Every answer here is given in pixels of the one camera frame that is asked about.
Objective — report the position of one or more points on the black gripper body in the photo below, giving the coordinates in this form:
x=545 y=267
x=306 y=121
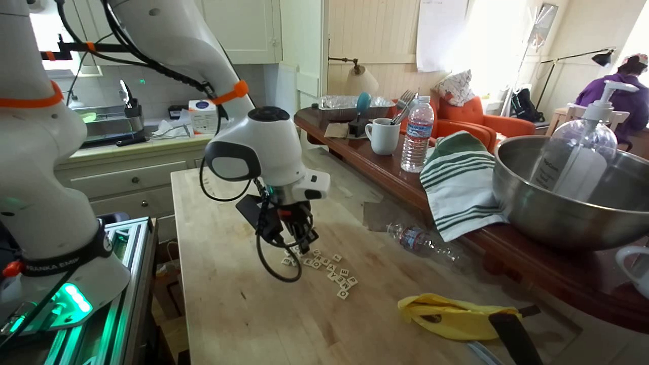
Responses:
x=297 y=215

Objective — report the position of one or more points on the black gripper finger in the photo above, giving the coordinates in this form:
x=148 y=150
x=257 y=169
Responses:
x=302 y=240
x=313 y=237

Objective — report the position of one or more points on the cream letter tile J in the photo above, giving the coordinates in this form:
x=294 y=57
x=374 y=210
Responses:
x=338 y=259

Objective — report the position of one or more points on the cream letter tile Y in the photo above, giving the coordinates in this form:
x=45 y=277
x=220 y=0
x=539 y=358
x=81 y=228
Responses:
x=335 y=279
x=334 y=273

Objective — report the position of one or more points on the cream letter tile P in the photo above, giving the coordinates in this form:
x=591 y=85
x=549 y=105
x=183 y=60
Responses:
x=351 y=283

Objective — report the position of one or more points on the cream letter tile O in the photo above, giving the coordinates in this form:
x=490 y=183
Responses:
x=343 y=294

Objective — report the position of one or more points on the torn brown paper piece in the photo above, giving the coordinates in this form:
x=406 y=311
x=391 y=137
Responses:
x=381 y=215

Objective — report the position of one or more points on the brown paper sheet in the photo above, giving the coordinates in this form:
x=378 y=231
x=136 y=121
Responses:
x=335 y=131

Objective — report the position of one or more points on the crumpled clear plastic wrapper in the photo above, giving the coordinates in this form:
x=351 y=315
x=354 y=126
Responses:
x=410 y=237

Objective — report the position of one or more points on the black stand block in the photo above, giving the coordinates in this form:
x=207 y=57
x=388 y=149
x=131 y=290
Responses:
x=358 y=126

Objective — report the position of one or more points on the white ceramic mug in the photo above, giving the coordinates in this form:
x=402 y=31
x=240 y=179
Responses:
x=383 y=137

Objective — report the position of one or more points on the aluminium foil tray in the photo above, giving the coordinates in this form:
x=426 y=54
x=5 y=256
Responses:
x=341 y=102

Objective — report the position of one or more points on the clear plastic water bottle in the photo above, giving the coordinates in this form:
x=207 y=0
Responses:
x=416 y=142

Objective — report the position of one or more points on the white container blue label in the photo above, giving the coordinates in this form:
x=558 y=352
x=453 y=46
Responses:
x=200 y=114

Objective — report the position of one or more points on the desk lamp cream shade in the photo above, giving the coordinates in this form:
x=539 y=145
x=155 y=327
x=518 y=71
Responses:
x=362 y=82

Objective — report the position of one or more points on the green striped white towel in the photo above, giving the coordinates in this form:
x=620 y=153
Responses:
x=459 y=189

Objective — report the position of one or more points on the white base cabinet drawers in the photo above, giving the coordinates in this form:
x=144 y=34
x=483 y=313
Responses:
x=129 y=183

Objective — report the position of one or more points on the black kitchen faucet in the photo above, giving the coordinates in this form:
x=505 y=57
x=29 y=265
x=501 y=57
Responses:
x=131 y=104

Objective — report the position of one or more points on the patterned cushion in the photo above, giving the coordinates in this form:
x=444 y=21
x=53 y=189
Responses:
x=459 y=85

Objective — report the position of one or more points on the orange armchair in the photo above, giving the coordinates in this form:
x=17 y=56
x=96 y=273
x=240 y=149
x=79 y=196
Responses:
x=500 y=126

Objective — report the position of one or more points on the red-brown wooden counter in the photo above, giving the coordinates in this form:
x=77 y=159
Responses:
x=540 y=270

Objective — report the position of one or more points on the blank white flipchart paper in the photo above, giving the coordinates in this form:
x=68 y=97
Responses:
x=442 y=33

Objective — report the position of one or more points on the black bag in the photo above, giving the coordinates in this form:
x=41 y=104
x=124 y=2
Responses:
x=521 y=104

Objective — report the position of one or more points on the large steel bowl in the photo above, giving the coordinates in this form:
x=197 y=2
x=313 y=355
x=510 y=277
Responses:
x=575 y=215

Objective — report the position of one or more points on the clear pump sanitizer bottle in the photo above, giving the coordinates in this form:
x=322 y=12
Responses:
x=575 y=169

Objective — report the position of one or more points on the black metal rod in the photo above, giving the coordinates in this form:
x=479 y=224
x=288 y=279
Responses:
x=74 y=48

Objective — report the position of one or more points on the white ceramic cup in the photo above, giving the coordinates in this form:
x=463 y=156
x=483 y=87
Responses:
x=633 y=267

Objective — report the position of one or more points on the person in purple top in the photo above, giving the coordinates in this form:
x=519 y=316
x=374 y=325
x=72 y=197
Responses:
x=620 y=97

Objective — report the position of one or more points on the black floor lamp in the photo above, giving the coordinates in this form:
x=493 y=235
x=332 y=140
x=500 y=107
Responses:
x=600 y=56

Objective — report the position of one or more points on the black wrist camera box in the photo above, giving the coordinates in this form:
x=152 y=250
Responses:
x=260 y=217

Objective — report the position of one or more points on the aluminium robot stand frame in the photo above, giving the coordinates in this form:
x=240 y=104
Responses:
x=132 y=284

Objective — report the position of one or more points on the framed wall poster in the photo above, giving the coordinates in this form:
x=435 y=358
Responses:
x=545 y=21

